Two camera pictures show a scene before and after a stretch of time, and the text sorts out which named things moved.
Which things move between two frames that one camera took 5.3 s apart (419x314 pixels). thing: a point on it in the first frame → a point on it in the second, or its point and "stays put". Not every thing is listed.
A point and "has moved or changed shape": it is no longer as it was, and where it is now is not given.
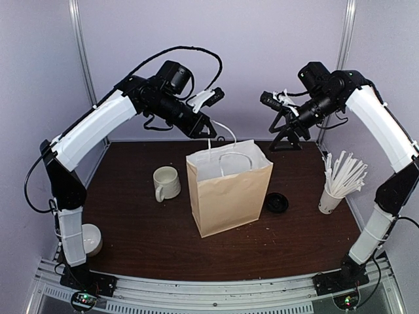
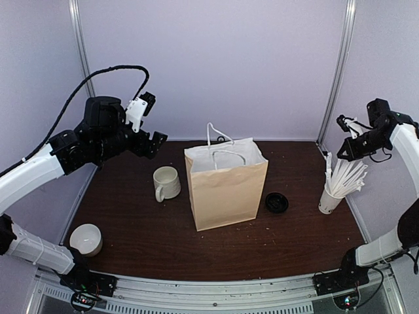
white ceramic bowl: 91,239 stays put
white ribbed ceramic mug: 167,183 stays put
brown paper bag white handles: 227,185 has moved or changed shape
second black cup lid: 276,203 stays put
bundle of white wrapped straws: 346,174 stays put
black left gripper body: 186,125 → 149,150
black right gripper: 293,123 → 353,153
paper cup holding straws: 327,203 stays put
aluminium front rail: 381,296 stays put
